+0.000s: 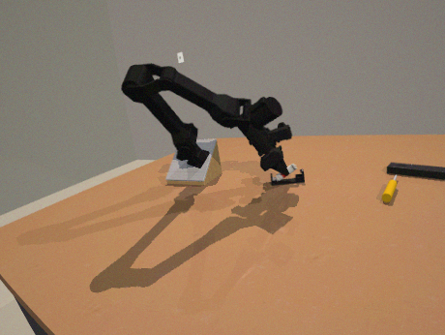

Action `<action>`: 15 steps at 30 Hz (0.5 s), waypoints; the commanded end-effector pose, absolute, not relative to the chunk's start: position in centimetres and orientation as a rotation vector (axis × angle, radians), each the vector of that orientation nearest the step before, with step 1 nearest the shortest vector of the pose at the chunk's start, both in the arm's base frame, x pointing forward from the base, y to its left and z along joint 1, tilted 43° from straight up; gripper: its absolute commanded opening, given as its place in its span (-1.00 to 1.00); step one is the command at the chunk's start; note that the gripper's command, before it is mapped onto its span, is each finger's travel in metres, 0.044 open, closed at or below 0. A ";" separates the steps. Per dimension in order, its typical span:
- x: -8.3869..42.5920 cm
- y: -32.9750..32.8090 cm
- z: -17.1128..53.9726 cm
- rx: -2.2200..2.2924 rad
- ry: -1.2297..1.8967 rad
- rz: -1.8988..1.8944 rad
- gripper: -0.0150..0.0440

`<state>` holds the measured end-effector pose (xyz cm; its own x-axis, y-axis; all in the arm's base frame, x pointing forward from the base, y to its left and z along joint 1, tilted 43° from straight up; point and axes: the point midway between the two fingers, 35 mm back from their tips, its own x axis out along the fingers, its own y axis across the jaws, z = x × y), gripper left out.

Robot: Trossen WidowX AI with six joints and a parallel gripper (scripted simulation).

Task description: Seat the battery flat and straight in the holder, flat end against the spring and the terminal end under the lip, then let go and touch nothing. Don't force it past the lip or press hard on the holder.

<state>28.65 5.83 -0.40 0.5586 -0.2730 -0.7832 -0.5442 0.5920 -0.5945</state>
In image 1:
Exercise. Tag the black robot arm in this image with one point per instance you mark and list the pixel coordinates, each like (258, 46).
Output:
(140, 86)

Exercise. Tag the white cylindrical battery with red band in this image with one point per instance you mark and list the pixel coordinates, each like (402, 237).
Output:
(291, 168)

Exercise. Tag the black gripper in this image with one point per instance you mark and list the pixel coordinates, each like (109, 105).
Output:
(273, 156)

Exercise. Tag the yellow-handled screwdriver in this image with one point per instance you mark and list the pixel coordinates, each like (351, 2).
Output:
(390, 188)

